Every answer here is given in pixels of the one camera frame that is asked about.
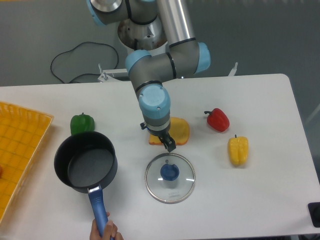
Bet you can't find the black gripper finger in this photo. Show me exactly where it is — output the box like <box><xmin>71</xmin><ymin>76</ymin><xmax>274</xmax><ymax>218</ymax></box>
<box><xmin>163</xmin><ymin>139</ymin><xmax>176</xmax><ymax>153</ymax></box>

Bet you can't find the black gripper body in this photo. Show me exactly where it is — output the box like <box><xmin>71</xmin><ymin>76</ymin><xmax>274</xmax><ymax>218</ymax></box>
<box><xmin>140</xmin><ymin>122</ymin><xmax>174</xmax><ymax>145</ymax></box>

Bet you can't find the black saucepan blue handle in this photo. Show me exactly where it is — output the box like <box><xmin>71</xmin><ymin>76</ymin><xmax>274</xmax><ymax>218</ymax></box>
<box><xmin>54</xmin><ymin>131</ymin><xmax>118</xmax><ymax>237</ymax></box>

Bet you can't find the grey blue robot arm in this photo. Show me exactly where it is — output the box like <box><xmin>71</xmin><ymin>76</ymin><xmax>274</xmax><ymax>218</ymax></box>
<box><xmin>86</xmin><ymin>0</ymin><xmax>211</xmax><ymax>152</ymax></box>

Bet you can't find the person's hand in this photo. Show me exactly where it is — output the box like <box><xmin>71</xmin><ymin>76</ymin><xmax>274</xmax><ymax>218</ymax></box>
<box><xmin>89</xmin><ymin>219</ymin><xmax>124</xmax><ymax>240</ymax></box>

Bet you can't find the glass lid blue knob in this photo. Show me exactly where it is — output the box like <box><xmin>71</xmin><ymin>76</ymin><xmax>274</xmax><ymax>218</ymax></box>
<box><xmin>144</xmin><ymin>153</ymin><xmax>196</xmax><ymax>204</ymax></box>

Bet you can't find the red toy bell pepper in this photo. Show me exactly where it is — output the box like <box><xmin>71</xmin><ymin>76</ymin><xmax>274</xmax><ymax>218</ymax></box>
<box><xmin>204</xmin><ymin>108</ymin><xmax>230</xmax><ymax>133</ymax></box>

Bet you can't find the yellow toy bell pepper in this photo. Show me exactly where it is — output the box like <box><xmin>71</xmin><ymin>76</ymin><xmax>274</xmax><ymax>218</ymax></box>
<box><xmin>227</xmin><ymin>134</ymin><xmax>249</xmax><ymax>166</ymax></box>

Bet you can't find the green toy bell pepper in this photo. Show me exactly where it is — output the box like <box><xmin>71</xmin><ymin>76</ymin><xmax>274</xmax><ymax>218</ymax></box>
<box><xmin>70</xmin><ymin>113</ymin><xmax>95</xmax><ymax>136</ymax></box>

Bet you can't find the yellow plastic basket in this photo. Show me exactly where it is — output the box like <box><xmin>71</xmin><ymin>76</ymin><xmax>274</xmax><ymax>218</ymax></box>
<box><xmin>0</xmin><ymin>101</ymin><xmax>54</xmax><ymax>223</ymax></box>

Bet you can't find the black device at table edge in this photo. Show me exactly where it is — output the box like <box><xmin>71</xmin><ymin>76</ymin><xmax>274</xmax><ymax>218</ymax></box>
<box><xmin>307</xmin><ymin>202</ymin><xmax>320</xmax><ymax>228</ymax></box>

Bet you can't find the black cable on floor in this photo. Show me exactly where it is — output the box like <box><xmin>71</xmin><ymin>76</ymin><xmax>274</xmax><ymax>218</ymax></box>
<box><xmin>50</xmin><ymin>41</ymin><xmax>120</xmax><ymax>84</ymax></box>

